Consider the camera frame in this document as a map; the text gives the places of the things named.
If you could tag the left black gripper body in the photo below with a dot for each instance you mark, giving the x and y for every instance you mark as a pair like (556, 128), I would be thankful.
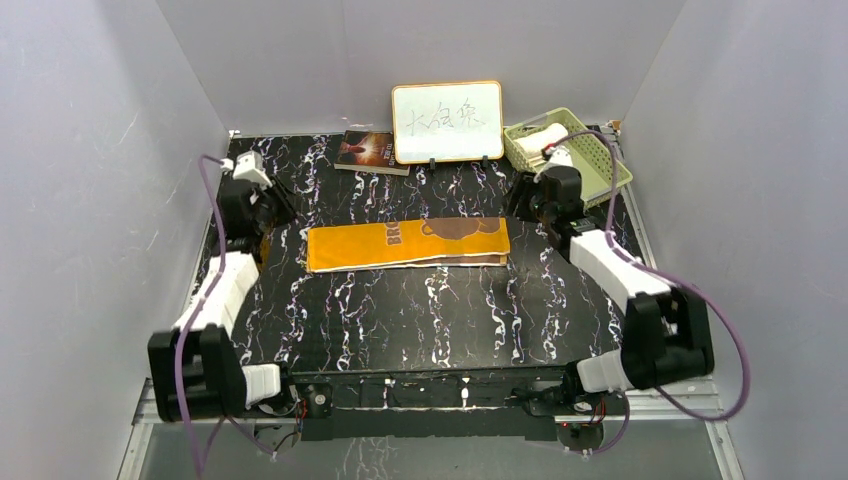
(264, 221)

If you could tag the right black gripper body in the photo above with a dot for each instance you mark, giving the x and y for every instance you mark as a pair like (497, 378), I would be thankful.
(546, 212)

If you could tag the yellow bear towel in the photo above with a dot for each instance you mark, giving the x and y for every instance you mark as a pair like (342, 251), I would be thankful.
(463, 241)

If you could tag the white towel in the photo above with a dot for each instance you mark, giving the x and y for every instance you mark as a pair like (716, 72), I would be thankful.
(532, 145)

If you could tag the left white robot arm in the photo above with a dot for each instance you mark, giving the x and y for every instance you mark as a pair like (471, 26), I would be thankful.
(212, 331)

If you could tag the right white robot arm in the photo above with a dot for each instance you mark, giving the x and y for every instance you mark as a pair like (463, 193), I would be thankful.
(666, 335)

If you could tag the green plastic basket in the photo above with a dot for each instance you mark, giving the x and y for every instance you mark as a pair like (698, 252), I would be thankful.
(603, 174)

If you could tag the dark paperback book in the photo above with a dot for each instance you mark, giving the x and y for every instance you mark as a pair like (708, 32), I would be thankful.
(369, 152)

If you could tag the small whiteboard orange frame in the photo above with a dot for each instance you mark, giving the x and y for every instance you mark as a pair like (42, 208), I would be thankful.
(447, 122)

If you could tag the black base frame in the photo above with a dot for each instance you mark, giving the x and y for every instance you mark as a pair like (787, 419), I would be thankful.
(533, 402)

